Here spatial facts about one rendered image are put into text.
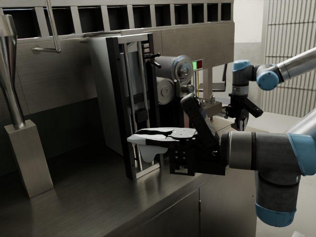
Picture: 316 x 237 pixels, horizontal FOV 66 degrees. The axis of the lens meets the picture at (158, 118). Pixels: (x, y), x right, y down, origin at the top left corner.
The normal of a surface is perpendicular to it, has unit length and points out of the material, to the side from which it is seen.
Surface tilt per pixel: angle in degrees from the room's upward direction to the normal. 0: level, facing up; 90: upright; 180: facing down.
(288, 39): 90
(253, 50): 90
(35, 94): 90
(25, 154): 90
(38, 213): 0
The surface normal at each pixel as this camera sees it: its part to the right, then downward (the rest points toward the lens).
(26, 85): 0.63, 0.22
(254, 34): -0.69, 0.31
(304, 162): -0.27, 0.18
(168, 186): -0.08, -0.93
